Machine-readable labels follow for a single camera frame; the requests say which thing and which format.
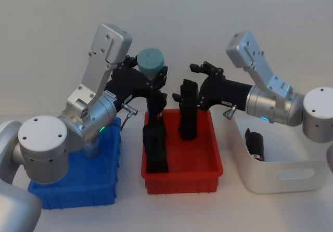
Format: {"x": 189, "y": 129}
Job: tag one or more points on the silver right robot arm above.
{"x": 314, "y": 115}

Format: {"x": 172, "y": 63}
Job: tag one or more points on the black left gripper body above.
{"x": 127, "y": 83}

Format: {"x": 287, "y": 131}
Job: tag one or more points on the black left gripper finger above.
{"x": 160, "y": 79}
{"x": 128, "y": 61}

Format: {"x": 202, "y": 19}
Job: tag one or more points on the blue plastic bin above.
{"x": 86, "y": 182}

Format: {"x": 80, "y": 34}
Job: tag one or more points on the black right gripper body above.
{"x": 226, "y": 92}

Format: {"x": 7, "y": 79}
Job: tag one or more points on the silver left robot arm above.
{"x": 44, "y": 148}

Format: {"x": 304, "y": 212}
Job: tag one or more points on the red plastic bin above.
{"x": 203, "y": 164}

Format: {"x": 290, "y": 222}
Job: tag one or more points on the black cylinder with red label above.
{"x": 256, "y": 143}

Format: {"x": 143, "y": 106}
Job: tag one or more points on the teal round cylinder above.
{"x": 151, "y": 60}

